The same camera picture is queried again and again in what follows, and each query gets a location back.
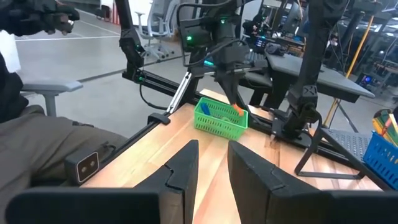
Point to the silver aluminium extrusion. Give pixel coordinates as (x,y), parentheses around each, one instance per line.
(180,91)

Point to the green plastic tray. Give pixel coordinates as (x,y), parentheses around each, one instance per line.
(217,127)

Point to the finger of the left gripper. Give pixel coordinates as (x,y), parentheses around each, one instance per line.
(239,84)
(227,87)

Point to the person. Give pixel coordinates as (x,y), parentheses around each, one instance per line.
(46,143)

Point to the grey chair armrest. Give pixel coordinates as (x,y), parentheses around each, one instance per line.
(49,86)

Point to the black table-level camera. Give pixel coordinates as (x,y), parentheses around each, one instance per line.
(84,166)

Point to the white office chair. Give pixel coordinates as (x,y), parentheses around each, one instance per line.
(155,28)

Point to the blue plastic slotted basket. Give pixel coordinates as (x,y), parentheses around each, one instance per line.
(382,161)

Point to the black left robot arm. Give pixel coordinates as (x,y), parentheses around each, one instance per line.
(308,62)

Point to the black desk top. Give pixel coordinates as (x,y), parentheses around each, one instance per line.
(329,77)

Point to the person's hand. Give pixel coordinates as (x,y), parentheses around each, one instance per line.
(37,15)

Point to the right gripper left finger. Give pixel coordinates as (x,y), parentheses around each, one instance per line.
(109,205)

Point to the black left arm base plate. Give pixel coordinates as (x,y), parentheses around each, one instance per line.
(295,135)

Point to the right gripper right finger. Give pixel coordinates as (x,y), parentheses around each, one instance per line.
(295,207)

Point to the black frame clamp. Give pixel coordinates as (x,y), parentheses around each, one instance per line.
(158,119)

